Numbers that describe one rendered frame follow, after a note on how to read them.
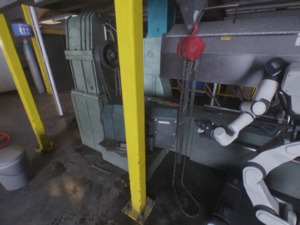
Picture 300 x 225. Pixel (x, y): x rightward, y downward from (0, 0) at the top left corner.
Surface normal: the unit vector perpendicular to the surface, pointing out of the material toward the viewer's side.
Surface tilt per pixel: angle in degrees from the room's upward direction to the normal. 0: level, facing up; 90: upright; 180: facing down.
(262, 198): 90
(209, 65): 90
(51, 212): 0
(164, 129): 90
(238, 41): 78
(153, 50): 90
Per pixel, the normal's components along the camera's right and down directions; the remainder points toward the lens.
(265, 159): -0.64, 0.32
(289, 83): -0.96, 0.19
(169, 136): -0.19, 0.41
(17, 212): 0.00, -0.91
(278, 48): -0.49, 0.16
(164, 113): -0.14, -0.36
